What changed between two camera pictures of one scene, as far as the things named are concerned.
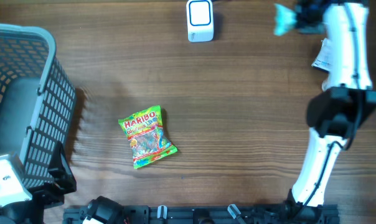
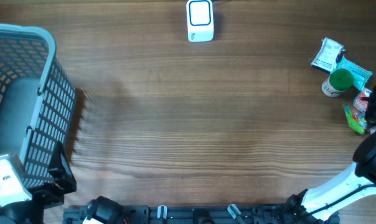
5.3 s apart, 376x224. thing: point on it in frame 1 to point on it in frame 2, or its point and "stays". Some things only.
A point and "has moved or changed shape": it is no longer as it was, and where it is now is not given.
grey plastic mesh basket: (32, 99) stays
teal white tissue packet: (284, 18) has moved or changed shape
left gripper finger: (59, 169) stays
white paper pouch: (322, 60) stays
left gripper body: (51, 194) stays
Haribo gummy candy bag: (147, 136) has moved or changed shape
